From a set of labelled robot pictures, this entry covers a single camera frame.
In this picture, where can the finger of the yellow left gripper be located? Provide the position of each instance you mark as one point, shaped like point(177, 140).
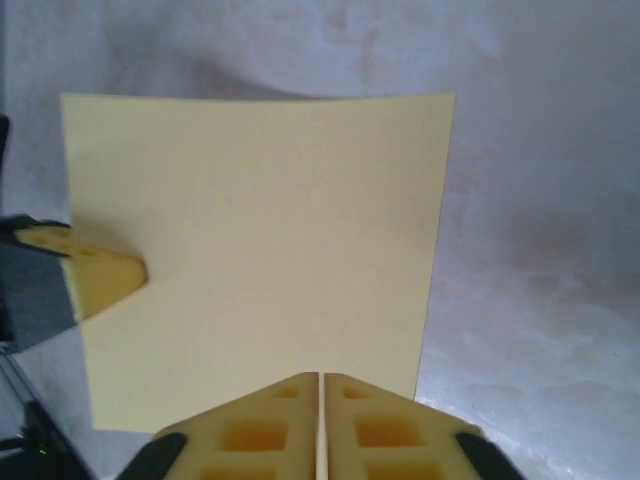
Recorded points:
point(100, 280)

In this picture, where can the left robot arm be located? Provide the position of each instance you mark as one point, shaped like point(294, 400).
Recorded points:
point(30, 450)

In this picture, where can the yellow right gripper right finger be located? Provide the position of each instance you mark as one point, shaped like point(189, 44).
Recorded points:
point(390, 440)

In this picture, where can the yellow square paper sheet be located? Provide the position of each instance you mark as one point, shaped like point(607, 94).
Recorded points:
point(260, 225)

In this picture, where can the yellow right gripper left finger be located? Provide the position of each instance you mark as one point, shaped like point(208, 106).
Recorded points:
point(260, 440)

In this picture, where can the long aluminium mounting rail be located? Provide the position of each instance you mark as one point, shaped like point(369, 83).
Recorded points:
point(35, 390)

